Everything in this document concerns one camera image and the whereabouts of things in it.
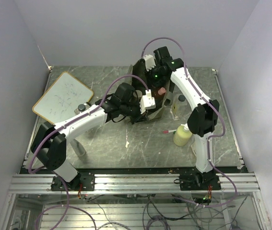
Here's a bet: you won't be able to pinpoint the orange bottle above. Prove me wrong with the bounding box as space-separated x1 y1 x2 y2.
154 87 166 99

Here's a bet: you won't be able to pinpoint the olive green canvas bag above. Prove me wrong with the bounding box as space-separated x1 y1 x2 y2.
128 58 174 122

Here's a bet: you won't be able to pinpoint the clear perfume bottle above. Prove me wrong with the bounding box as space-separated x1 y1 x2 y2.
171 94 186 121

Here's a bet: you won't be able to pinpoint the clear square bottle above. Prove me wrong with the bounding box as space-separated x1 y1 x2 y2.
74 103 91 117

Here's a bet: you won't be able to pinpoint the green lotion bottle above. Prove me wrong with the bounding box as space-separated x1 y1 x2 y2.
136 90 142 98

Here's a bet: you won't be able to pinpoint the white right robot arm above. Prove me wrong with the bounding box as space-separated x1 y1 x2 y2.
148 46 220 190

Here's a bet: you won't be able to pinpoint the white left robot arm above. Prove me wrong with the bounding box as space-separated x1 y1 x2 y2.
30 82 142 190

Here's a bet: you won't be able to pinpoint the red and white marker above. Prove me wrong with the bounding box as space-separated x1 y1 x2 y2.
163 129 177 134

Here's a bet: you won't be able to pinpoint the yellow-green pump bottle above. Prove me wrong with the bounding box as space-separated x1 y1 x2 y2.
173 124 192 147

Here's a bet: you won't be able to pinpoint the grey metallic tube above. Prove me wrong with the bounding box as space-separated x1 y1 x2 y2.
71 139 86 157

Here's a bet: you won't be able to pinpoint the yellow-framed small whiteboard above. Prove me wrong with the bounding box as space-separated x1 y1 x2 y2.
32 71 94 124

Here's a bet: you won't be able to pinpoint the amber liquid bottle, white cap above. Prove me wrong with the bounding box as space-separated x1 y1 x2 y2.
190 141 197 157

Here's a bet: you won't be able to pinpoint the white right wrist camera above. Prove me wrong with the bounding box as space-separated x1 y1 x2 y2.
142 55 156 71

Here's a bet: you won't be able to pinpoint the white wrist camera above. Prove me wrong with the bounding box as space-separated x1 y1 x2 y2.
140 90 156 114
142 55 156 71

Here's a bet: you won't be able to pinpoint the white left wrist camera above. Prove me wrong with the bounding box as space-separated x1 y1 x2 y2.
140 90 156 114

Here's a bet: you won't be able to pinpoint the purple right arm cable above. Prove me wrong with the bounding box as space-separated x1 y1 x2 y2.
142 37 238 209

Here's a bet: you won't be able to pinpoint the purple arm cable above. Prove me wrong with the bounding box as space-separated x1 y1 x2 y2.
27 74 150 230
142 37 238 209

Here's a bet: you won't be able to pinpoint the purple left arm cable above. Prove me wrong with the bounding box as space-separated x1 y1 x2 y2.
27 74 150 230

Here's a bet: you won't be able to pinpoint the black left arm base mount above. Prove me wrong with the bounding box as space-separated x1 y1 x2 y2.
51 173 95 191

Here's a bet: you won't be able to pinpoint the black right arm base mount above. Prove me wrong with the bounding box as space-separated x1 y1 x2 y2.
174 170 221 191

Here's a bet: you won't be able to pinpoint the loose cables under table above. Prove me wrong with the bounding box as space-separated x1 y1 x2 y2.
61 191 244 230

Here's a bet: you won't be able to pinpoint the aluminium rail frame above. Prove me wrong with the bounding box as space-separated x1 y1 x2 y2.
0 173 272 230

